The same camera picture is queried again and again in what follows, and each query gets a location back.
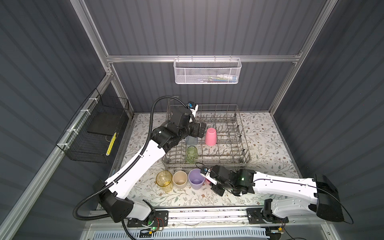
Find black wire wall basket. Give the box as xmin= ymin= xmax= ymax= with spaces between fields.
xmin=57 ymin=90 xmax=131 ymax=164

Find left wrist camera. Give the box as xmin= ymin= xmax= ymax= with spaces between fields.
xmin=188 ymin=102 xmax=199 ymax=117

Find blue transparent cup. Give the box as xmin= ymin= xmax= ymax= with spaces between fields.
xmin=186 ymin=136 xmax=199 ymax=146

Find beige plastic cup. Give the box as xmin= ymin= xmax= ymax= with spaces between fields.
xmin=173 ymin=171 xmax=188 ymax=189

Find green transparent cup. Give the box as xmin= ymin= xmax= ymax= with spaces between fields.
xmin=186 ymin=146 xmax=199 ymax=164

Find yellow brush in basket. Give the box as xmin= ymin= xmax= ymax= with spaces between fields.
xmin=106 ymin=132 xmax=118 ymax=156

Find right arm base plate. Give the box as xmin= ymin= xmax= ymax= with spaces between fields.
xmin=246 ymin=208 xmax=289 ymax=225

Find white mesh wall basket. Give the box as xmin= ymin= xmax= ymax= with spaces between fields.
xmin=173 ymin=58 xmax=242 ymax=85

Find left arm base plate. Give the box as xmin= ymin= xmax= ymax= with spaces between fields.
xmin=127 ymin=210 xmax=169 ymax=228

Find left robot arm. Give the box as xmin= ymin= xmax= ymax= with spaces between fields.
xmin=73 ymin=97 xmax=207 ymax=226

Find grey wire dish rack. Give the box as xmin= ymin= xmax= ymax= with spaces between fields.
xmin=162 ymin=104 xmax=251 ymax=170

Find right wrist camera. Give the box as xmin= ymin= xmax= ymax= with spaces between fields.
xmin=200 ymin=168 xmax=217 ymax=185

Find aluminium mounting rail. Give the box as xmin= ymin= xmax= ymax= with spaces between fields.
xmin=85 ymin=206 xmax=327 ymax=230

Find yellow transparent cup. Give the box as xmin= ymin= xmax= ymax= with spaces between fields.
xmin=156 ymin=171 xmax=173 ymax=193

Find purple plastic cup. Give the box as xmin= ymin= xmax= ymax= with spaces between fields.
xmin=188 ymin=169 xmax=205 ymax=190

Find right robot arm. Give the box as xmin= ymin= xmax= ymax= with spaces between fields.
xmin=200 ymin=165 xmax=347 ymax=224

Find items in white basket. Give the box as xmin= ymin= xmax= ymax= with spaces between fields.
xmin=199 ymin=75 xmax=238 ymax=84

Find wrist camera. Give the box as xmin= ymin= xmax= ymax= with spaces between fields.
xmin=188 ymin=102 xmax=199 ymax=117
xmin=200 ymin=168 xmax=217 ymax=185

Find floral table mat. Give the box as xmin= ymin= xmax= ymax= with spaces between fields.
xmin=122 ymin=113 xmax=299 ymax=207

